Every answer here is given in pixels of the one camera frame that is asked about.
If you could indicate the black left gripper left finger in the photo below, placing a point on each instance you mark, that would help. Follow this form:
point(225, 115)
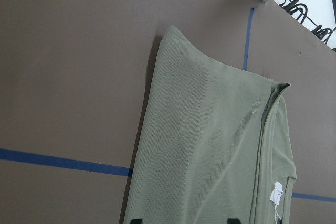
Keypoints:
point(136, 221)

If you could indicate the white paper hang tag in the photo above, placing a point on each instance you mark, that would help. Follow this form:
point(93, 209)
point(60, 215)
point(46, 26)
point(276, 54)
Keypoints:
point(276, 194)

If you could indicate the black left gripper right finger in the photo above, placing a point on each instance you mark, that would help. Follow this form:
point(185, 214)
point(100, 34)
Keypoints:
point(233, 221)

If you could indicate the olive green long-sleeve shirt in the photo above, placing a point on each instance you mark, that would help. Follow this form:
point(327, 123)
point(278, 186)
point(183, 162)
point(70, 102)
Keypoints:
point(214, 141)

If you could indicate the black cable hub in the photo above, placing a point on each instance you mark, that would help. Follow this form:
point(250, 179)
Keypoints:
point(300, 12)

